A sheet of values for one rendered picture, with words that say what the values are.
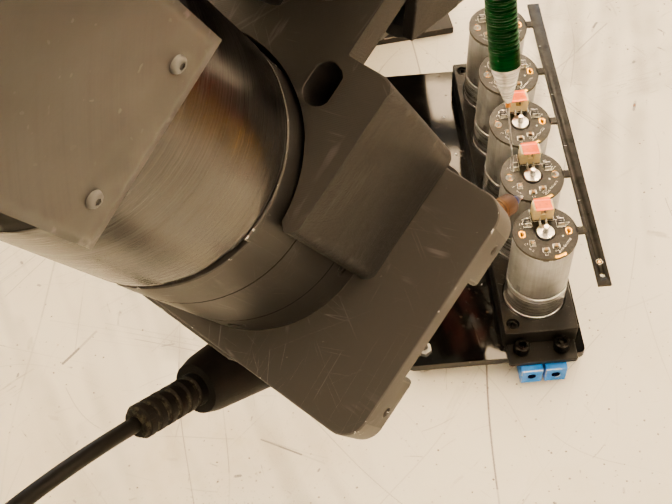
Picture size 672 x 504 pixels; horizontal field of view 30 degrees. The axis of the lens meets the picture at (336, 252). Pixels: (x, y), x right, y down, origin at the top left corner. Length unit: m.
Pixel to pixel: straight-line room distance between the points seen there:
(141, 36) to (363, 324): 0.14
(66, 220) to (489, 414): 0.36
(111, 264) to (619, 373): 0.33
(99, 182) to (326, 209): 0.08
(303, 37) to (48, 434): 0.30
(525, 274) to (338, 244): 0.23
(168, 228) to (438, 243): 0.09
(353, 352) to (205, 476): 0.22
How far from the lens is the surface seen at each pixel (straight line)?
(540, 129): 0.52
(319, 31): 0.25
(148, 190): 0.21
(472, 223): 0.29
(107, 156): 0.17
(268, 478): 0.50
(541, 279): 0.49
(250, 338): 0.30
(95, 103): 0.16
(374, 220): 0.27
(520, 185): 0.50
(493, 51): 0.44
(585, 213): 0.49
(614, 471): 0.51
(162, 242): 0.22
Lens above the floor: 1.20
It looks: 54 degrees down
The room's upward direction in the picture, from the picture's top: 2 degrees counter-clockwise
